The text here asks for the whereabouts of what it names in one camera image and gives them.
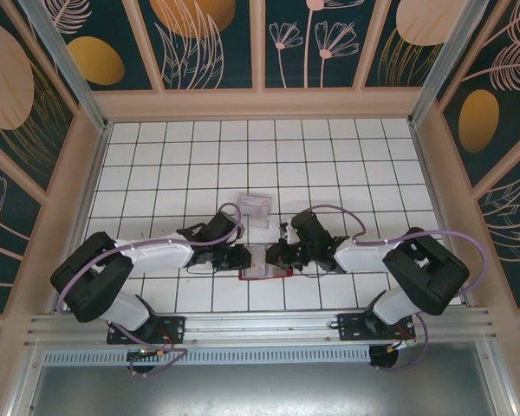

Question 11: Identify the grey slotted cable duct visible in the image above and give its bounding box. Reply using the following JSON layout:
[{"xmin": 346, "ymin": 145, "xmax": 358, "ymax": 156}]
[{"xmin": 41, "ymin": 346, "xmax": 372, "ymax": 367}]

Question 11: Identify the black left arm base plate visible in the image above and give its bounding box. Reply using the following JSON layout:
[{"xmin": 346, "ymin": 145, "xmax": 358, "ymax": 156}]
[{"xmin": 107, "ymin": 315, "xmax": 187, "ymax": 346}]

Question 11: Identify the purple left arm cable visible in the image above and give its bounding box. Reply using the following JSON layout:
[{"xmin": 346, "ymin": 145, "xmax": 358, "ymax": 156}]
[{"xmin": 55, "ymin": 202, "xmax": 246, "ymax": 377}]

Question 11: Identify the clear acrylic card box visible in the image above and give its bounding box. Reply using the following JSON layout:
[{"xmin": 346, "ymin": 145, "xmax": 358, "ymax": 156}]
[{"xmin": 236, "ymin": 189, "xmax": 273, "ymax": 231}]

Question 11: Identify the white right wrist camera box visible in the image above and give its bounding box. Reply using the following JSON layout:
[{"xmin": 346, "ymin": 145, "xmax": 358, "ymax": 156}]
[{"xmin": 278, "ymin": 221, "xmax": 299, "ymax": 244}]

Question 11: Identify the red leather card holder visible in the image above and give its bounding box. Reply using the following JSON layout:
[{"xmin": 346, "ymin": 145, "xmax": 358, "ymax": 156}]
[{"xmin": 237, "ymin": 244, "xmax": 294, "ymax": 282}]

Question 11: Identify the aluminium frame rail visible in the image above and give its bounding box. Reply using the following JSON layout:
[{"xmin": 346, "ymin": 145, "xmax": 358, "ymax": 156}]
[{"xmin": 23, "ymin": 306, "xmax": 502, "ymax": 348}]

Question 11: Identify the aluminium corner post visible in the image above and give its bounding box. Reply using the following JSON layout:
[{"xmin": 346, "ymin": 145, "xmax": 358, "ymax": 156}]
[
  {"xmin": 408, "ymin": 0, "xmax": 478, "ymax": 127},
  {"xmin": 17, "ymin": 0, "xmax": 113, "ymax": 132}
]

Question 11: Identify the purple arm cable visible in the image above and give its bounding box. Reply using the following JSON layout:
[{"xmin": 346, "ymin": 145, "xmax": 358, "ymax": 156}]
[
  {"xmin": 301, "ymin": 205, "xmax": 490, "ymax": 374},
  {"xmin": 55, "ymin": 202, "xmax": 246, "ymax": 377}
]

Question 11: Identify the grey metal sheet panel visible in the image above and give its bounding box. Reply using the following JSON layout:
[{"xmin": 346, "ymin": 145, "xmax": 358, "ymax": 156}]
[{"xmin": 8, "ymin": 341, "xmax": 519, "ymax": 416}]

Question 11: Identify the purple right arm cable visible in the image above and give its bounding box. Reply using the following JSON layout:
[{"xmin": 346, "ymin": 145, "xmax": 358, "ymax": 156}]
[{"xmin": 301, "ymin": 205, "xmax": 490, "ymax": 374}]

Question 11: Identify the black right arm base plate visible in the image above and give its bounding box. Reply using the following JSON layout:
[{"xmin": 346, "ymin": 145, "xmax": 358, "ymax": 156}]
[{"xmin": 336, "ymin": 312, "xmax": 417, "ymax": 341}]

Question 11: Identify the white card pink print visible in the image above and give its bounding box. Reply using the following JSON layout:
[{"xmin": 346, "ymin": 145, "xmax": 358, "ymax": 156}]
[
  {"xmin": 237, "ymin": 192, "xmax": 273, "ymax": 218},
  {"xmin": 250, "ymin": 247, "xmax": 270, "ymax": 278}
]

